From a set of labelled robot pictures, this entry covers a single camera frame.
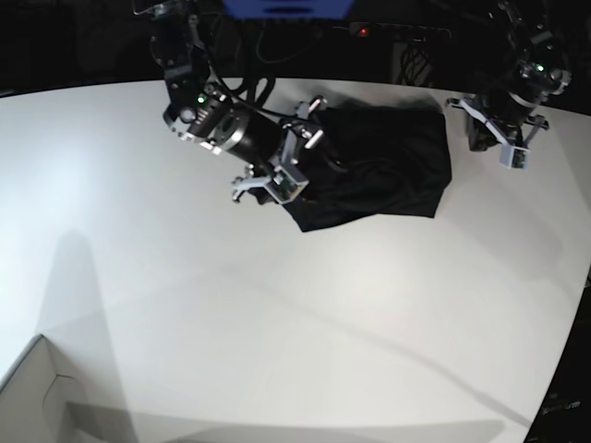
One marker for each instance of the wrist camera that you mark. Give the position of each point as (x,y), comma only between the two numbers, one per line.
(514,157)
(284,188)

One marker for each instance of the black t-shirt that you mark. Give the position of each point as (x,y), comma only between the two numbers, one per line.
(373,161)

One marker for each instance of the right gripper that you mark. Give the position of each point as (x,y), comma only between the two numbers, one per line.
(274,148)

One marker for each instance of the blue bin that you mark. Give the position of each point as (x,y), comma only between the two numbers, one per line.
(287,8)

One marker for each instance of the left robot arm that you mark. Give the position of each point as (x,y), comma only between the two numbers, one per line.
(503,113)

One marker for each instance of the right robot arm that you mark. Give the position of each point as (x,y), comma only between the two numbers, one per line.
(205,110)

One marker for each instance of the white cardboard box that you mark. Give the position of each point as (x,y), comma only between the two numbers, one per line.
(39,404)

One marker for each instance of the black power strip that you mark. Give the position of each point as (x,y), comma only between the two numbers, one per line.
(399,32)

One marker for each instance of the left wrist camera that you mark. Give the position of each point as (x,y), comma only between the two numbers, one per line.
(514,157)

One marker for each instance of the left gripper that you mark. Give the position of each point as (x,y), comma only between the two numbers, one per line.
(485,131)

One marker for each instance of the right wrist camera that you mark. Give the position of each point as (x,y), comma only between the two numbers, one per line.
(284,188)

